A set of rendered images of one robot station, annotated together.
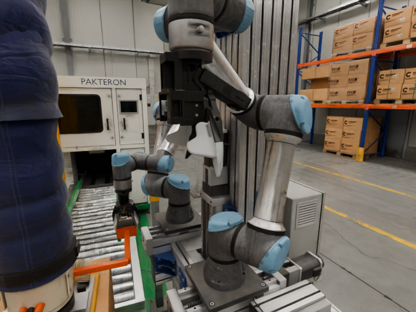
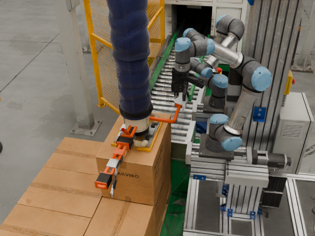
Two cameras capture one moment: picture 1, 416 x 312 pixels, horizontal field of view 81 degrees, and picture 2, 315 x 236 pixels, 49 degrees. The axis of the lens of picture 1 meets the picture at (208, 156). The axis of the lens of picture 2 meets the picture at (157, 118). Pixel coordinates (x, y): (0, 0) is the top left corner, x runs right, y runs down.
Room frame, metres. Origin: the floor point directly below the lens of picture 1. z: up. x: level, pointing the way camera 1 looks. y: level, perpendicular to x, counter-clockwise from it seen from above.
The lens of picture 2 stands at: (-0.86, -0.74, 2.52)
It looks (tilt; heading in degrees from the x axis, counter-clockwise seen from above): 36 degrees down; 35
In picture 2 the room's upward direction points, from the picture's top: 2 degrees counter-clockwise
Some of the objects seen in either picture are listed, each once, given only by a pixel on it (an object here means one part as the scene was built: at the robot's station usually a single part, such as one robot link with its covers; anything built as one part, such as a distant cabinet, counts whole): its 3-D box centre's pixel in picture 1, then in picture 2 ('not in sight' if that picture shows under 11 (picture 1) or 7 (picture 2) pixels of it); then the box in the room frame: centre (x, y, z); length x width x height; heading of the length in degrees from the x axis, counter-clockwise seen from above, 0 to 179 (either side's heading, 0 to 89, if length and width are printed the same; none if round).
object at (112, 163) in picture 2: not in sight; (113, 165); (0.22, 0.37, 1.07); 0.07 x 0.07 x 0.04; 19
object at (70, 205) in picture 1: (66, 206); (160, 59); (2.33, 1.45, 0.60); 1.60 x 0.10 x 0.09; 21
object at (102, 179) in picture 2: not in sight; (103, 180); (0.09, 0.33, 1.07); 0.08 x 0.07 x 0.05; 19
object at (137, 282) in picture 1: (129, 221); (204, 85); (2.21, 0.77, 0.50); 2.31 x 0.05 x 0.19; 21
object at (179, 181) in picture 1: (177, 187); (219, 84); (1.21, 0.16, 1.20); 0.13 x 0.12 x 0.14; 70
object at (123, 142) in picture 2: not in sight; (124, 142); (0.42, 0.44, 1.07); 0.10 x 0.08 x 0.06; 109
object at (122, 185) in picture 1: (123, 183); not in sight; (1.00, 0.36, 1.30); 0.08 x 0.08 x 0.05
